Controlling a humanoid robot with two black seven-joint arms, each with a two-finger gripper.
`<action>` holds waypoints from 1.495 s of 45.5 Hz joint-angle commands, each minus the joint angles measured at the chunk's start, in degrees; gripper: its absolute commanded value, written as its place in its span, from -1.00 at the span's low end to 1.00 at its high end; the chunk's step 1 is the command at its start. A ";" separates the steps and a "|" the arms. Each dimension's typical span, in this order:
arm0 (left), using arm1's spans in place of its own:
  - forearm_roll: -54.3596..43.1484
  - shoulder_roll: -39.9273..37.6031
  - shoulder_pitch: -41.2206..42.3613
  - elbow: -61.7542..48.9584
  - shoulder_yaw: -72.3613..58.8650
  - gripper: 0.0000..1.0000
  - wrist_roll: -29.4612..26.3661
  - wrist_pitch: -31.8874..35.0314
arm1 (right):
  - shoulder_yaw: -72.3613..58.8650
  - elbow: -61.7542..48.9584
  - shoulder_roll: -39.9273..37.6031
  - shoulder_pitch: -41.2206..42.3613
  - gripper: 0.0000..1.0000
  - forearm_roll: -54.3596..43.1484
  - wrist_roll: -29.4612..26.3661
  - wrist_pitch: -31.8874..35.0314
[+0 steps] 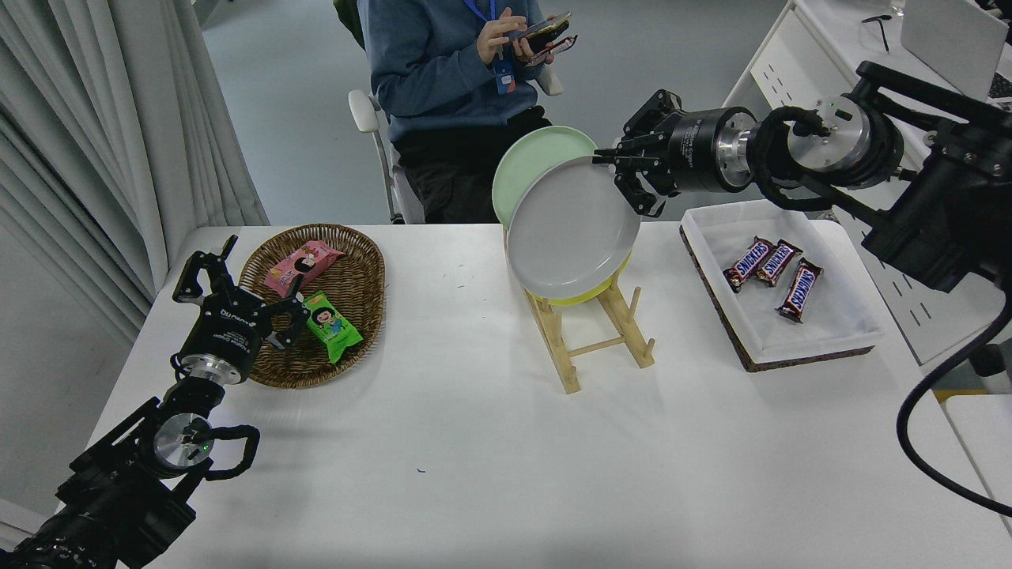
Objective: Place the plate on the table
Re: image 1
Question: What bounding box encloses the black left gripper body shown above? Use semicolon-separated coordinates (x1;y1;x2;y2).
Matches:
180;286;274;372

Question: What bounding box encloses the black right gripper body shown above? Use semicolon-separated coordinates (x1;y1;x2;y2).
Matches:
666;107;732;195

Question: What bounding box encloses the grey plate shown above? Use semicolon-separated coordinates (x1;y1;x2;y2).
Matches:
507;156;642;300

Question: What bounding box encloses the phone with dark case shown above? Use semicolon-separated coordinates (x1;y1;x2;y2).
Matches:
506;11;572;42

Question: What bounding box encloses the yellow plate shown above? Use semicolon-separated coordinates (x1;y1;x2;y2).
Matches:
536;251;635;307

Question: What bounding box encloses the pale green plate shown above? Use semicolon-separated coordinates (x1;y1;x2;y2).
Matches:
492;126;599;230

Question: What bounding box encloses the wooden plate rack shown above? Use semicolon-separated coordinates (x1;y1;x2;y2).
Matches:
503;225;656;394

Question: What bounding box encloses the person's left hand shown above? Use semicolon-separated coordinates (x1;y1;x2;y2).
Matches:
512;36;556;69

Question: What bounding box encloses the person's right hand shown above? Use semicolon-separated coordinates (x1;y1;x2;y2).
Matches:
476;8;532;64

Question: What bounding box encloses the green snack packet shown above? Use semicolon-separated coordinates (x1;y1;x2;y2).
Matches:
303;291;364;364

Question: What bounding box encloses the pink snack packet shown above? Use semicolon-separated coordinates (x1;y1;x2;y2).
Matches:
262;240;346;299

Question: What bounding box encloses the brown wicker basket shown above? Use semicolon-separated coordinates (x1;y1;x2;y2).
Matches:
237;224;386;390

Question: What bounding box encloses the Snickers bar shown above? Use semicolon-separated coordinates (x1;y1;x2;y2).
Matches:
753;239;803;287
776;258;825;323
723;236;776;293

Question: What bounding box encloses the white desk with perforated panel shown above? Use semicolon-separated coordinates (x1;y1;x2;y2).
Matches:
704;0;1012;384

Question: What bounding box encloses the pale grey curtain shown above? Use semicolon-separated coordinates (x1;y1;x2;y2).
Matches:
0;0;270;345

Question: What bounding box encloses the person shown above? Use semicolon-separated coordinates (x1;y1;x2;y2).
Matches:
357;0;621;224

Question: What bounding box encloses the white office chair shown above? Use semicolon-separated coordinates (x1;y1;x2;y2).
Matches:
349;67;564;224

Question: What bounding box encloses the white cloth-lined tray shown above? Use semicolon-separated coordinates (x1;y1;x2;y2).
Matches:
678;198;885;373

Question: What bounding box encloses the silver laptop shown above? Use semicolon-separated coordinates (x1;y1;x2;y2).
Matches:
900;0;1012;104

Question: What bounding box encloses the dark green chair backrest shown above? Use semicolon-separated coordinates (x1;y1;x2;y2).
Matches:
334;0;368;52

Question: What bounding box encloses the small white side table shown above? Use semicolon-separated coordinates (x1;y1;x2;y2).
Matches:
945;393;1012;538

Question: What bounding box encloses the blue lanyard with badge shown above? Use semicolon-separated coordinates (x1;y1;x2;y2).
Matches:
463;0;519;96

